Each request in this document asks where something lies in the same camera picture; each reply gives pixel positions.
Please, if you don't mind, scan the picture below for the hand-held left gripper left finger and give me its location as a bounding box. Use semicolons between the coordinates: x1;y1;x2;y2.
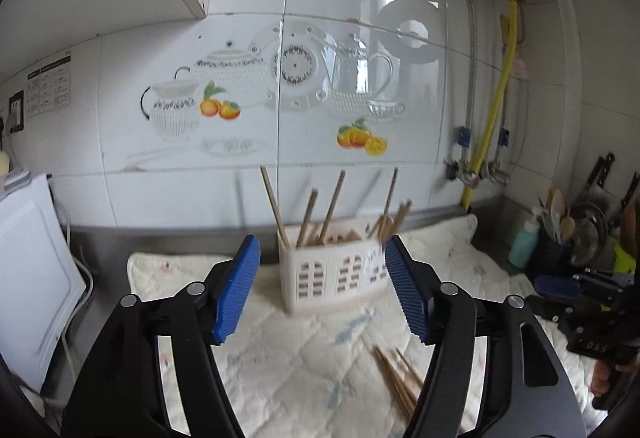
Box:
60;234;262;438

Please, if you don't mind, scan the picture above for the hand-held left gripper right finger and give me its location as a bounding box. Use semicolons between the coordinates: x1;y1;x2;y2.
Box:
384;235;587;438

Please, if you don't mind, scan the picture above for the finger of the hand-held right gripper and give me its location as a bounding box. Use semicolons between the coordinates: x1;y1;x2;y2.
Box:
525;295;572;325
534;274;618;303

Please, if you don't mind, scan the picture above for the cream plastic utensil holder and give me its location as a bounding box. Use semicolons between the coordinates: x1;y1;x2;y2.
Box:
277;217;402;317

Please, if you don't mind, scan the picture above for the wooden chopstick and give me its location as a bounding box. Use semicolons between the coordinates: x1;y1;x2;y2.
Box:
259;167;291;249
386;200;413;239
318;170;347;245
296;189;319;249

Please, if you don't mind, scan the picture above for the person's right hand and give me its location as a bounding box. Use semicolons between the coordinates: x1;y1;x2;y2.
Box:
590;360;638;396

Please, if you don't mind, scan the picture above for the black utensil pot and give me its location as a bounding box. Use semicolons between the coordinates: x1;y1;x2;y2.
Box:
532;236;576;279

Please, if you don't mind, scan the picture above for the teal plastic bottle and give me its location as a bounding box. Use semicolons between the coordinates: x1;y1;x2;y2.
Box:
508;213;542;269

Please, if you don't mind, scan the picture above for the dark metal pan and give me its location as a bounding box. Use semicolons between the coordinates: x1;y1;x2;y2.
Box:
569;202;610;267

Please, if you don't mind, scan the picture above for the pale spatula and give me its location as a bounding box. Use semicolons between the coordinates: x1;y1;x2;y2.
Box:
542;204;562;241

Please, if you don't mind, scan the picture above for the green plastic item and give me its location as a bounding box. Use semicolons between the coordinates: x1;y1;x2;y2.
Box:
612;242;640;275

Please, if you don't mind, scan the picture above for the white quilted printed mat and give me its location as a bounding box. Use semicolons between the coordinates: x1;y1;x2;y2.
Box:
127;213;602;438

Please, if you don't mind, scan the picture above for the white kitchen appliance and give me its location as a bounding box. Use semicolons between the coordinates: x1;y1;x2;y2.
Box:
0;173;94;395

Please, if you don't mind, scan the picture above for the black-handled kitchen knife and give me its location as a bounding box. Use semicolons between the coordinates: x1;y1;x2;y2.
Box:
584;153;617;199

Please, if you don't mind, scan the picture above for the blue-handled metal valve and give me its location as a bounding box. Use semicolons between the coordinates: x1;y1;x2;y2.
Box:
482;128;512;187
444;127;482;185

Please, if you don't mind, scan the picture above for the white cable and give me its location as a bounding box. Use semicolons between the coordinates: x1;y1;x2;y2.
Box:
52;198;96;401

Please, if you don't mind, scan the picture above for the yellow gas hose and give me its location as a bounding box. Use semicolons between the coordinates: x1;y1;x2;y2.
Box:
462;0;522;215

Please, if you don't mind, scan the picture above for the braided metal hose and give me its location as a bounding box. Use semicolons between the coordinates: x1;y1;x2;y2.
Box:
499;15;513;153
451;0;479;161

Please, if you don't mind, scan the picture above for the printed wall label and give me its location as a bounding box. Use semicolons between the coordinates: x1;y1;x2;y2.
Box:
26;52;72;119

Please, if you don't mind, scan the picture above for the black wall socket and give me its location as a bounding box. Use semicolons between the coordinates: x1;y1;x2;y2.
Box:
7;90;26;135

